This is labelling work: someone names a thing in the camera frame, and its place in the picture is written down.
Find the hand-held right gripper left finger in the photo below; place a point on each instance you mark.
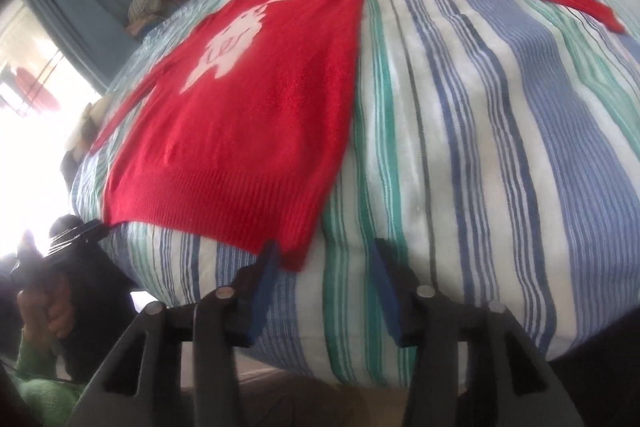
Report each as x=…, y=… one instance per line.
x=264, y=289

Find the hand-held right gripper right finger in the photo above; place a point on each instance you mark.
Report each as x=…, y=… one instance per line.
x=387, y=294

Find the red sweater with white print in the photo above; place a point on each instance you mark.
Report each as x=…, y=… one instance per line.
x=240, y=132

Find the person's left forearm green sleeve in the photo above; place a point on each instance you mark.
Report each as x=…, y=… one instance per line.
x=37, y=387

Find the person's left hand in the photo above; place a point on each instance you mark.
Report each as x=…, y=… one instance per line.
x=47, y=314

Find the striped bed blanket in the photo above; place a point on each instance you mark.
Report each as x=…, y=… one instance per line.
x=475, y=157

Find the beige hat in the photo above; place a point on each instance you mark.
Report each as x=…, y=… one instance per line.
x=92, y=119

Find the red round object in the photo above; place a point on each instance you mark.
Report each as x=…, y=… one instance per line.
x=32, y=88

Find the blue curtain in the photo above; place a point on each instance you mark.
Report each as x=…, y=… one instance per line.
x=85, y=2

